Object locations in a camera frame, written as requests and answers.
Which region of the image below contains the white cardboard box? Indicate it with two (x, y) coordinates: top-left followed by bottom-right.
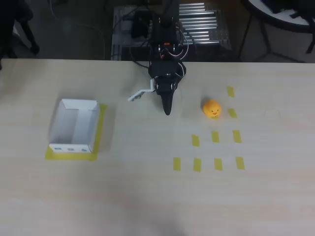
(48, 98), (101, 154)

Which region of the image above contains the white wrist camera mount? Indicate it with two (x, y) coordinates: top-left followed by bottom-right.
(127, 79), (156, 103)

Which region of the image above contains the round white black-rimmed table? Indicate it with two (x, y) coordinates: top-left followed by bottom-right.
(237, 0), (315, 62)

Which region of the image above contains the yellow plastic object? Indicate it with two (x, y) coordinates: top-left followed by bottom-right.
(203, 98), (222, 119)

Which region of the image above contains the red white servo cable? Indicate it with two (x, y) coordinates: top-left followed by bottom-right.
(176, 23), (190, 61)

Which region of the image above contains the person in dark clothes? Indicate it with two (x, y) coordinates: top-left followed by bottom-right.
(0, 0), (40, 59)

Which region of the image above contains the white floor cable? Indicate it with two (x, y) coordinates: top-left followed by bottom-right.
(48, 0), (107, 59)

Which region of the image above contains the black power cable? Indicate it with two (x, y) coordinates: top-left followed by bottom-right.
(128, 45), (151, 69)

